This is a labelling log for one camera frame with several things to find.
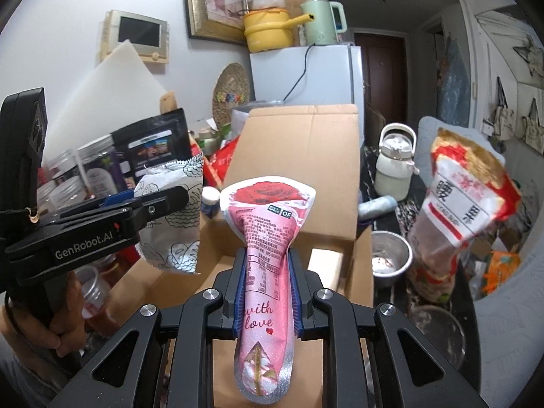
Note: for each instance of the grey lying bottle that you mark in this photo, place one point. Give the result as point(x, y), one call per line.
point(373, 209)

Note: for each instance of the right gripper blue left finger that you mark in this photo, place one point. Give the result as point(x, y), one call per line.
point(238, 278)

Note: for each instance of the yellow pot with handle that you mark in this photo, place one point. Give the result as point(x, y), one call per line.
point(271, 29)

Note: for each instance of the dark jar green label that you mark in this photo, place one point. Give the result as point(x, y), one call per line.
point(102, 167)

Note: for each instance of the stainless steel bowl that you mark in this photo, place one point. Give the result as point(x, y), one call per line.
point(391, 257)

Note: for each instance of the large red cashew bag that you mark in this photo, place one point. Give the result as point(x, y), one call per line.
point(469, 191)

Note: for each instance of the white cream water jug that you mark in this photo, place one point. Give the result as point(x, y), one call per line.
point(395, 163)

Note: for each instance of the white bread print snack bag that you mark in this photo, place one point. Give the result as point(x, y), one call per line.
point(171, 243)

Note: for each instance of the small white blue bottle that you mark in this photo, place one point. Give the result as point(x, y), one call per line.
point(210, 197)

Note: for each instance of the light green electric kettle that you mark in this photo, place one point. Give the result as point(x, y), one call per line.
point(327, 23)

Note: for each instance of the beige wall intercom panel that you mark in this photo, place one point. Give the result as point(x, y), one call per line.
point(149, 36)

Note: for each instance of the pink rose snack pouch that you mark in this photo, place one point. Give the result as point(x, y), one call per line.
point(266, 213)

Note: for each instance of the white refrigerator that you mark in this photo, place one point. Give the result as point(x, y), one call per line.
point(311, 75)

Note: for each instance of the gold framed picture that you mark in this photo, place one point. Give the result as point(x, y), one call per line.
point(218, 20)

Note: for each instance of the brown cardboard box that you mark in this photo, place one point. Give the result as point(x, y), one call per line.
point(316, 146)

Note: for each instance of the clear glass mug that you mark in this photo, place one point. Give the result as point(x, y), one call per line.
point(443, 330)

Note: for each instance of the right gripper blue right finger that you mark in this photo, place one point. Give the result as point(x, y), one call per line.
point(296, 277)

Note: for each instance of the light grey sofa chair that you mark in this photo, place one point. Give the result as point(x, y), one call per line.
point(510, 328)

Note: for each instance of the black standing pouch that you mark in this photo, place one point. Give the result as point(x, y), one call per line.
point(151, 142)

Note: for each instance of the woven round fan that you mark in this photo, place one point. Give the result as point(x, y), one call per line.
point(232, 90)

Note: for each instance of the red bag behind box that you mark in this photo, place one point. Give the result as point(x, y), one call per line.
point(216, 167)

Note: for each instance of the person's left hand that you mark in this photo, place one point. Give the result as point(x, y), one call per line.
point(66, 332)

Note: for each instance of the white rectangular snack box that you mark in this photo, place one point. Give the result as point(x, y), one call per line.
point(327, 264)

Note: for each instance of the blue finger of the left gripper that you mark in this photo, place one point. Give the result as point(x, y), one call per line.
point(155, 205)
point(120, 199)

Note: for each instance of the dark brown door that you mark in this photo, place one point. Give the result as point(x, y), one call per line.
point(385, 74)

